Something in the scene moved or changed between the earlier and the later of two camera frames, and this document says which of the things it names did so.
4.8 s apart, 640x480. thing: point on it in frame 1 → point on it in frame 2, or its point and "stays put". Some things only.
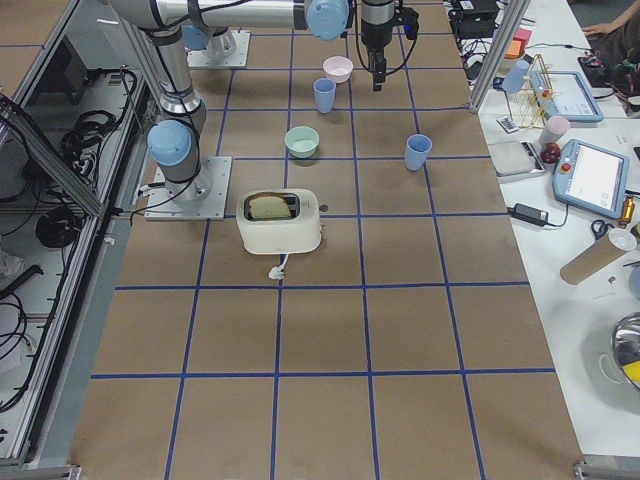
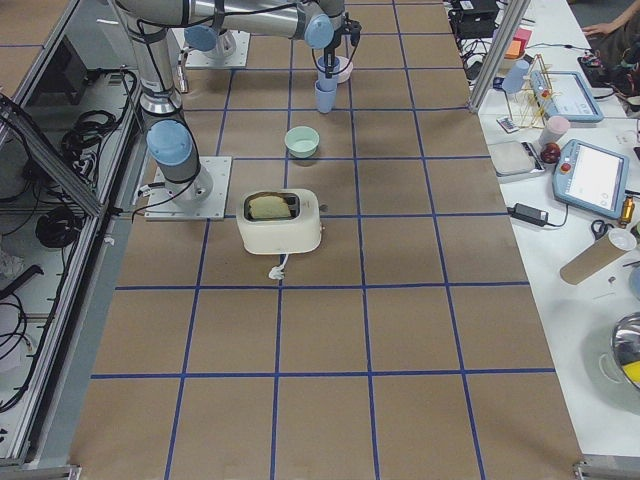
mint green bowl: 301,141 stays put
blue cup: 324,90 stays put
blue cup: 417,147 → 321,64
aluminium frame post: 504,38 stays put
